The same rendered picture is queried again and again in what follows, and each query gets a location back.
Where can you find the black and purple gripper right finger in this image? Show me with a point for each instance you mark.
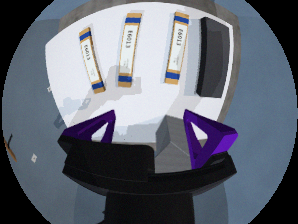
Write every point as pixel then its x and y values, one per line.
pixel 220 138

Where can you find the white welding electrode pack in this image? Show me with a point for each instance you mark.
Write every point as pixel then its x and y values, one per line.
pixel 91 61
pixel 177 48
pixel 128 47

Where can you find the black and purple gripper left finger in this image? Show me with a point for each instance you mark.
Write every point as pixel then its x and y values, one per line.
pixel 86 129

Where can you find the black low platform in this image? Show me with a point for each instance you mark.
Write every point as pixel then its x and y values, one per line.
pixel 214 61

